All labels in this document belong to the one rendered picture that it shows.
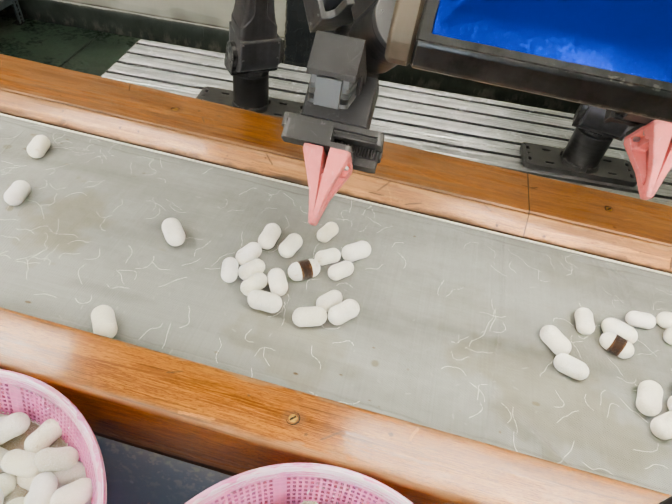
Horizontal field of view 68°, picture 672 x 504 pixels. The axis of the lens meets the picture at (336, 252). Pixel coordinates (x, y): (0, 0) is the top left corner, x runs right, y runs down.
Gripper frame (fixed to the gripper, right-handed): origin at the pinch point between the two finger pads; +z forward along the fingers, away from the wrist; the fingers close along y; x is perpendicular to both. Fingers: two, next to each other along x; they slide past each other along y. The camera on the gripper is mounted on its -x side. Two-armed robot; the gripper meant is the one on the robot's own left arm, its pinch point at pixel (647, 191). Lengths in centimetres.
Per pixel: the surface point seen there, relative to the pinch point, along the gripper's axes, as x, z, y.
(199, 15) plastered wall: 169, -92, -140
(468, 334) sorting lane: -1.2, 19.7, -15.1
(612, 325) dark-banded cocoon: 0.4, 14.9, -0.4
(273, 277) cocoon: -3.1, 19.1, -36.4
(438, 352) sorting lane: -3.3, 22.2, -18.0
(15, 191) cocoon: -1, 17, -69
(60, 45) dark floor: 164, -60, -200
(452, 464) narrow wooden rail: -13.1, 29.9, -16.2
